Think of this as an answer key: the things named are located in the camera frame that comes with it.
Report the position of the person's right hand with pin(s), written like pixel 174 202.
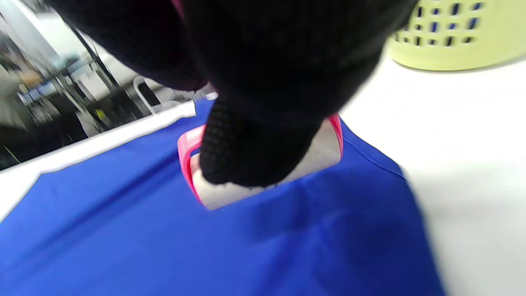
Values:
pixel 267 61

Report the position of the pink lint roller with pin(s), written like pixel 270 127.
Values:
pixel 320 156

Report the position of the blue t-shirt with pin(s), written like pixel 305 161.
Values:
pixel 164 246

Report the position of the yellow perforated plastic basket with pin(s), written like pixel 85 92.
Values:
pixel 460 53

